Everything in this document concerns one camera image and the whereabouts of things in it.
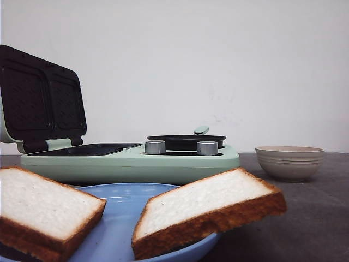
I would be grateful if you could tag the mint green hinged lid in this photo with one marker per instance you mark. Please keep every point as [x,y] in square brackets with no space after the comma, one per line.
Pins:
[41,101]

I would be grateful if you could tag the white bread slice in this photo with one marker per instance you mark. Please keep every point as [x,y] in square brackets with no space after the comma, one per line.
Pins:
[43,218]
[192,212]

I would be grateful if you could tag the right silver control knob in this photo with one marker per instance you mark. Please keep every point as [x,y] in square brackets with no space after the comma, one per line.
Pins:
[207,148]

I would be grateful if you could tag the beige ribbed bowl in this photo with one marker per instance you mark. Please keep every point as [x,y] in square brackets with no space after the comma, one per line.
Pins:
[290,163]

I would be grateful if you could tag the silver control knob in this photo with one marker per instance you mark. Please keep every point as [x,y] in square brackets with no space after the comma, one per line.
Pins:
[207,148]
[155,147]

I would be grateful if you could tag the blue round plate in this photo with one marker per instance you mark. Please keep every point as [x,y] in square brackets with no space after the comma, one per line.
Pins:
[110,240]

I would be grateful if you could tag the left silver control knob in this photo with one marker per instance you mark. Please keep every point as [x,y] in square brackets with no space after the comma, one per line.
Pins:
[155,147]

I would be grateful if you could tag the mint green breakfast maker base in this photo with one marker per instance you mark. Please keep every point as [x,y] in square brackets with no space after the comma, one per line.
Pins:
[131,164]

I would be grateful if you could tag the black round frying pan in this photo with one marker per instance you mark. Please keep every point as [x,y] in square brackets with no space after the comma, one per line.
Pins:
[188,142]

